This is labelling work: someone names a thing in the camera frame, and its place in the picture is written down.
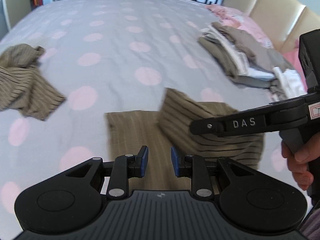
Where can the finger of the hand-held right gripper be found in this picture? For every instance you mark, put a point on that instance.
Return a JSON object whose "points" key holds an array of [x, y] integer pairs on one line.
{"points": [[207, 127]]}

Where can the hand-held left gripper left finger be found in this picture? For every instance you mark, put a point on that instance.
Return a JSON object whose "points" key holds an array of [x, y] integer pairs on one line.
{"points": [[144, 161]]}

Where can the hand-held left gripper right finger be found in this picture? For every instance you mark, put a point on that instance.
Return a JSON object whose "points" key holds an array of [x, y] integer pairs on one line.
{"points": [[175, 161]]}

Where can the brown striped shirt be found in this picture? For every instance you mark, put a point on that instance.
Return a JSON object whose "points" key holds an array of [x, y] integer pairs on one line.
{"points": [[150, 130]]}

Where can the stack of folded clothes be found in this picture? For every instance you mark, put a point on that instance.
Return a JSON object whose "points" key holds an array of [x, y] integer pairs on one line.
{"points": [[225, 52]]}

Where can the person's right hand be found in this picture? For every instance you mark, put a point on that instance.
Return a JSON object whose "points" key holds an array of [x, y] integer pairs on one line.
{"points": [[297, 170]]}

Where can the white crumpled garment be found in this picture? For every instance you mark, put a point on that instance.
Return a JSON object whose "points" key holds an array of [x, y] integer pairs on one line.
{"points": [[290, 80]]}

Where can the deep pink pillow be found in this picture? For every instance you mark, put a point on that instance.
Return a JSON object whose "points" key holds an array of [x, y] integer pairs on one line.
{"points": [[292, 60]]}

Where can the light pink patterned pillow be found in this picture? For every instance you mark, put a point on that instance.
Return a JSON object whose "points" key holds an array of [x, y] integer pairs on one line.
{"points": [[250, 27]]}

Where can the purple fuzzy robe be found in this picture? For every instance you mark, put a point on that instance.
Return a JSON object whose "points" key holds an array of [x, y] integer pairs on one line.
{"points": [[312, 227]]}

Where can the beige padded headboard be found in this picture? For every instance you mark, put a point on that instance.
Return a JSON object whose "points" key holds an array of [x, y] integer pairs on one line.
{"points": [[275, 10]]}

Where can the bed with pink dotted sheet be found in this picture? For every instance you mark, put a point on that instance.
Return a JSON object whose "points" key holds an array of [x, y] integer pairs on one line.
{"points": [[112, 42]]}

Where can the brown striped pants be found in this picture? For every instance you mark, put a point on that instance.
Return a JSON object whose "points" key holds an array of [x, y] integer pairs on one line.
{"points": [[27, 90]]}

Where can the beige room door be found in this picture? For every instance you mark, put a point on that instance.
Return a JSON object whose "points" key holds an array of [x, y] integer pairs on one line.
{"points": [[17, 10]]}

